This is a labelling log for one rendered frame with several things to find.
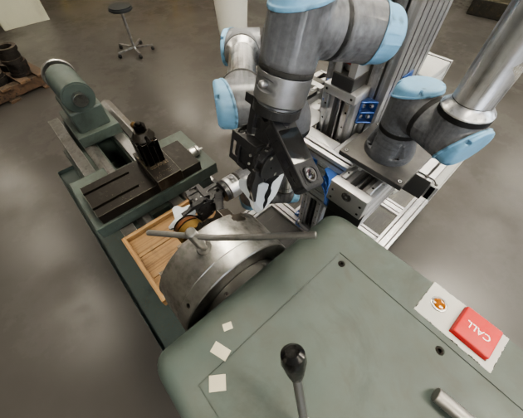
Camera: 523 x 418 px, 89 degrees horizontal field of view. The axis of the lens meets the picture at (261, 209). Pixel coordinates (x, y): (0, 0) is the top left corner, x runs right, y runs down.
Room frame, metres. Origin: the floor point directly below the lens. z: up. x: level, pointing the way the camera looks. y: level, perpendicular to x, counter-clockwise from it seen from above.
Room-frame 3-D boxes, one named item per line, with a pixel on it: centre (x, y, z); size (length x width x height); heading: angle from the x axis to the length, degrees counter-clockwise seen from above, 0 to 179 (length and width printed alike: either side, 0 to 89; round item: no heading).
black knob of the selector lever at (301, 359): (0.04, -0.04, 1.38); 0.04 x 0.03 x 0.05; 41
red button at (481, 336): (0.10, -0.37, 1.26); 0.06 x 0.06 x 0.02; 41
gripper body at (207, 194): (0.53, 0.17, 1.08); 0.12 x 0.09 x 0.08; 131
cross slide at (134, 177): (0.74, 0.48, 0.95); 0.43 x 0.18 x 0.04; 131
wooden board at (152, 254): (0.49, 0.27, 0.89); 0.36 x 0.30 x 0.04; 131
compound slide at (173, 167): (0.76, 0.41, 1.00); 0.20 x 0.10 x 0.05; 41
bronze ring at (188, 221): (0.40, 0.20, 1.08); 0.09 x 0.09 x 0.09; 42
